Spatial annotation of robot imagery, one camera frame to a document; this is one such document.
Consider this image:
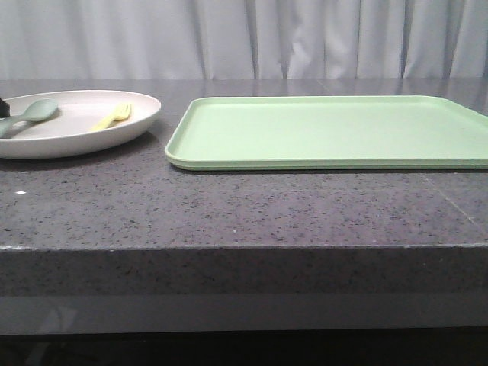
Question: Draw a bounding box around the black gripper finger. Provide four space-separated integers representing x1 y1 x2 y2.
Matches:
0 98 10 118

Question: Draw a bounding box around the teal green plastic spoon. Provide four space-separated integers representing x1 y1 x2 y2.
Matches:
1 98 58 136

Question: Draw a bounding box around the white pleated curtain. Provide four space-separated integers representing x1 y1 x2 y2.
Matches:
1 1 487 80

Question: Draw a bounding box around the yellow plastic fork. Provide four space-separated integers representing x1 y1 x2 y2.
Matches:
88 103 132 132

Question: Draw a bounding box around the beige round plate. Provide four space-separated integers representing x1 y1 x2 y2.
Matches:
1 90 161 159

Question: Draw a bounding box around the light green rectangular tray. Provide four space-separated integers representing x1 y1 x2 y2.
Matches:
165 95 487 171

